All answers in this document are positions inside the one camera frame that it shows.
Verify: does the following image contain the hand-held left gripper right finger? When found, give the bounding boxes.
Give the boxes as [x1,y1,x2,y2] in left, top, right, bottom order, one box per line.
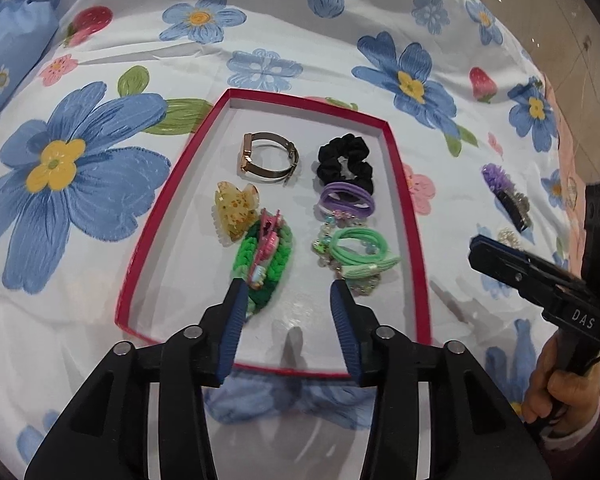
[329,280,551,480]

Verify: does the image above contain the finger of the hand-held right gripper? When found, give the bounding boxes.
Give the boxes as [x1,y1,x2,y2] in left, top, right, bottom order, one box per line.
[471,233,582,289]
[468,249,564,312]

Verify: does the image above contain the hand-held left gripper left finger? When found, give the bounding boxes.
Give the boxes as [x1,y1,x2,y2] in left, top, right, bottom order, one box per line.
[24,277,248,480]

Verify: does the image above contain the silver chain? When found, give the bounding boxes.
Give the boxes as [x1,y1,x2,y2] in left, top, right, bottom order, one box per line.
[347,277,381,299]

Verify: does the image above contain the red shallow box tray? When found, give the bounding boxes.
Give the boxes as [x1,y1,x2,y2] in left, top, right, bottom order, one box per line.
[115,88,433,379]

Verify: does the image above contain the green hair tie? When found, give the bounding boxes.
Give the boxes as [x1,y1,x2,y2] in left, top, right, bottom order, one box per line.
[330,227,402,279]

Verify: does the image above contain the green braided bracelet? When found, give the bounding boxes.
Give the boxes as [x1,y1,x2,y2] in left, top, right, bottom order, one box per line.
[229,208,295,316]

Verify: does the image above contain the pastel bead bracelet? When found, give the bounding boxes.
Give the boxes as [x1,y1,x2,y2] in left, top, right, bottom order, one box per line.
[311,210,381,282]

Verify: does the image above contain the pink hair clip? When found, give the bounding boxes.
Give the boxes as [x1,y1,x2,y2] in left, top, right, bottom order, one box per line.
[247,209,286,289]

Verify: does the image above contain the yellow hair claw clip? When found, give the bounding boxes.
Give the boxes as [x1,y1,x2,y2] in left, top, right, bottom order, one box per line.
[211,180,261,249]

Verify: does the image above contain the purple hair tie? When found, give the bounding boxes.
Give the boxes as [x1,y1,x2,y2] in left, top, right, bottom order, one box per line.
[318,182,377,221]

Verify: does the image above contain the gold wrist watch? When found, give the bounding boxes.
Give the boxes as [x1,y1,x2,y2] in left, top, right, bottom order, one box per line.
[239,131,301,187]

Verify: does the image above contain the black scrunchie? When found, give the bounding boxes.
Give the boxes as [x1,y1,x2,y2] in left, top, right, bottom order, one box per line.
[316,133,376,196]

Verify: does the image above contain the person's right forearm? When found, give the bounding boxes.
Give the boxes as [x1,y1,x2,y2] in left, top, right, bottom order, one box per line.
[537,400,600,480]

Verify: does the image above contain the person's right hand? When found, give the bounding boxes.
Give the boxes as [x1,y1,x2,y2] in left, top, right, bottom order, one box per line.
[522,332,600,428]

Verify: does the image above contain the black rhinestone hair clip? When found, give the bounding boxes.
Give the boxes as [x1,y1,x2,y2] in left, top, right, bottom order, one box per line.
[497,190,532,231]

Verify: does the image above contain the pink printed blanket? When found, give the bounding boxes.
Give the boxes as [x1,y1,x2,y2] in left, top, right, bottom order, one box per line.
[542,72,590,281]

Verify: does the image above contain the purple scrunchie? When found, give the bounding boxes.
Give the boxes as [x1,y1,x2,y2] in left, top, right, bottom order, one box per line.
[481,162,515,195]

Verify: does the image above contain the blue floral pillow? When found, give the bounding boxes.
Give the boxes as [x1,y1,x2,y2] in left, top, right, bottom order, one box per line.
[0,0,62,137]

